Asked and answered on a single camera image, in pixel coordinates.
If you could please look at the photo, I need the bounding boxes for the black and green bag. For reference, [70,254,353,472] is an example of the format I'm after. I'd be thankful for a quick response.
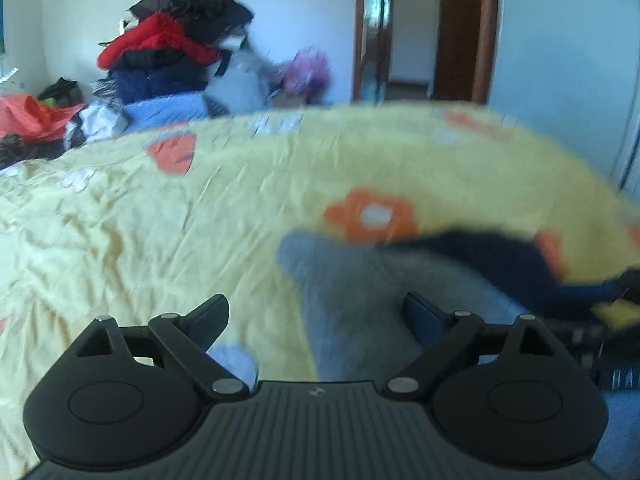
[38,77,85,107]

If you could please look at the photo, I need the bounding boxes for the white wardrobe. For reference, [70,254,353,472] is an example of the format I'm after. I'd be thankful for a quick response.
[492,0,640,193]

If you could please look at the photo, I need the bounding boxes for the orange red cloth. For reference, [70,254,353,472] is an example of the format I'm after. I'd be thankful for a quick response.
[0,94,85,142]

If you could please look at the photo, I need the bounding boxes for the navy and grey small sweater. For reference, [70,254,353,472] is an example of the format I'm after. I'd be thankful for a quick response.
[276,228,623,386]

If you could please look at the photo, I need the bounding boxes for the red garment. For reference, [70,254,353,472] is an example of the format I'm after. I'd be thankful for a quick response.
[96,12,222,72]

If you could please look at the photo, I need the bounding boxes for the light blue quilted cloth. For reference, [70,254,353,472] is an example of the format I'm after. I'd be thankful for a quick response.
[121,91,227,135]

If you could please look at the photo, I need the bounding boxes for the brown wooden door frame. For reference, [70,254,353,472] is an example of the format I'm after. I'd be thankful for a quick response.
[352,0,502,107]

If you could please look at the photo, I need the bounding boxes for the black jacket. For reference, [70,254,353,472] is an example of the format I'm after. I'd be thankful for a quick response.
[128,0,254,43]

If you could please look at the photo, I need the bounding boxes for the yellow carrot print bedsheet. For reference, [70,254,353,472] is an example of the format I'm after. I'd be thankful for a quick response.
[0,100,640,480]

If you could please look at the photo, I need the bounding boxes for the purple plastic bag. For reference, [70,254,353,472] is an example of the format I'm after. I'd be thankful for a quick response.
[279,48,332,97]

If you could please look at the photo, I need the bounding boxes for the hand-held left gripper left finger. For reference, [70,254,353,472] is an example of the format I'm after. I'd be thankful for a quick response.
[66,293,252,404]

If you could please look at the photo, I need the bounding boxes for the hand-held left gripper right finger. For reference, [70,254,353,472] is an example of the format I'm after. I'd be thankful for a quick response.
[384,290,577,404]

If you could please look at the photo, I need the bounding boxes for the dark patterned cloth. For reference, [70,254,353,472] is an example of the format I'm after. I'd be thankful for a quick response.
[87,77,126,111]

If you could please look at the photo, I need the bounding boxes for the navy blue garment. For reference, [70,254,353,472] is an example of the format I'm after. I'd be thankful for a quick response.
[106,57,211,103]

